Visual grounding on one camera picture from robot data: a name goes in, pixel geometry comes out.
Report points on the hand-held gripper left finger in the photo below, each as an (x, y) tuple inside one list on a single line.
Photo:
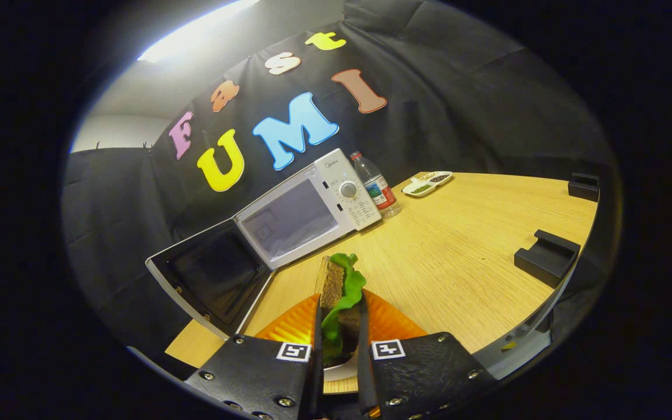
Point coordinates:
[(317, 379)]

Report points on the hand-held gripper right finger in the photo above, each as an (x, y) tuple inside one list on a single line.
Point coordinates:
[(365, 379)]

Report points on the sandwich with green lettuce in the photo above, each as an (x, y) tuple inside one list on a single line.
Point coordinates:
[(333, 286)]

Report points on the white microwave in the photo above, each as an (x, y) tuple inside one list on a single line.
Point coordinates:
[(359, 210)]

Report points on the small white plate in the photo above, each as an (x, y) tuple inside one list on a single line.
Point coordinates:
[(342, 373)]

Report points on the clear plastic water bottle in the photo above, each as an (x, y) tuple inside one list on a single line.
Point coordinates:
[(380, 192)]

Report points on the white divided bean dish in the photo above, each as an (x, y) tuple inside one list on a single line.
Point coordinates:
[(420, 188)]

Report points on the black plastic holder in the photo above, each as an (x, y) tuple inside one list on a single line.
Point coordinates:
[(546, 259), (584, 188)]

